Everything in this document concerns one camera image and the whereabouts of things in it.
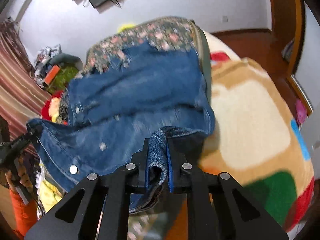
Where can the striped brown curtain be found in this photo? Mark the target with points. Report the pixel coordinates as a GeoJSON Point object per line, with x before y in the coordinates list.
{"type": "Point", "coordinates": [17, 87]}

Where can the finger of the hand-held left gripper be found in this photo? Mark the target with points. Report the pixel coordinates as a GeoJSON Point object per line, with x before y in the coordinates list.
{"type": "Point", "coordinates": [35, 133]}

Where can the green patterned cloth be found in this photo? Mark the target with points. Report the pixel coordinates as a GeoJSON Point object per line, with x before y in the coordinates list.
{"type": "Point", "coordinates": [66, 78]}

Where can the dark grey bag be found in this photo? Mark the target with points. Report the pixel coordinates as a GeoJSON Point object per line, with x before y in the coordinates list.
{"type": "Point", "coordinates": [67, 60]}

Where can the white heart-print sliding door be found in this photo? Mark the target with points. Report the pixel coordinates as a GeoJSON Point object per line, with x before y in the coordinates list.
{"type": "Point", "coordinates": [311, 55]}

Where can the white wall socket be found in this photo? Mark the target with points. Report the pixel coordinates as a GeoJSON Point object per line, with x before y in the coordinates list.
{"type": "Point", "coordinates": [225, 18]}

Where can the orange box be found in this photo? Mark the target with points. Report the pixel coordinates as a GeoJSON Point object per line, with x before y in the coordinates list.
{"type": "Point", "coordinates": [52, 75]}

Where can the wooden wardrobe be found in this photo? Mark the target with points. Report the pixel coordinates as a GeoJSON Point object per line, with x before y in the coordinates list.
{"type": "Point", "coordinates": [282, 30]}

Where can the pile of clutter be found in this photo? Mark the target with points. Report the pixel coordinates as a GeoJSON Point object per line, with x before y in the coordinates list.
{"type": "Point", "coordinates": [43, 57]}

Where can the pink object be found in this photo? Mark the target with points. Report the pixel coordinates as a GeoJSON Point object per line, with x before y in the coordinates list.
{"type": "Point", "coordinates": [300, 111]}

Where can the person's left forearm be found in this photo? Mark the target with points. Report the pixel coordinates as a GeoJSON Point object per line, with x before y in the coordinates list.
{"type": "Point", "coordinates": [23, 215]}

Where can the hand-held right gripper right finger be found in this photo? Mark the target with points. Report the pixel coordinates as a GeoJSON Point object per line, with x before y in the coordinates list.
{"type": "Point", "coordinates": [170, 172]}

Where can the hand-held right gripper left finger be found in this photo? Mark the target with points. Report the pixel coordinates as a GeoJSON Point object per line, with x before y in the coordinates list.
{"type": "Point", "coordinates": [143, 172]}

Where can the person's left hand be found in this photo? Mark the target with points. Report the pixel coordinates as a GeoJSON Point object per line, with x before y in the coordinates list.
{"type": "Point", "coordinates": [23, 177]}

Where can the beige cartoon fleece blanket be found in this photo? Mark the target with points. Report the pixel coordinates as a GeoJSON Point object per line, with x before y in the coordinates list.
{"type": "Point", "coordinates": [250, 130]}

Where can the blue denim jacket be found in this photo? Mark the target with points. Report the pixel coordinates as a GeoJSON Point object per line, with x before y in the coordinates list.
{"type": "Point", "coordinates": [140, 100]}

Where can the red plush toy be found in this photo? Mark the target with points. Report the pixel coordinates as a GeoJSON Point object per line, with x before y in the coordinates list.
{"type": "Point", "coordinates": [50, 107]}

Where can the yellow fluffy object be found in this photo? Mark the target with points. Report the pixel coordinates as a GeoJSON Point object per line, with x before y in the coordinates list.
{"type": "Point", "coordinates": [126, 27]}

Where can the dark floral blanket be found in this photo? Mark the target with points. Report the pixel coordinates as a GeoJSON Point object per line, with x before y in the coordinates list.
{"type": "Point", "coordinates": [155, 32]}

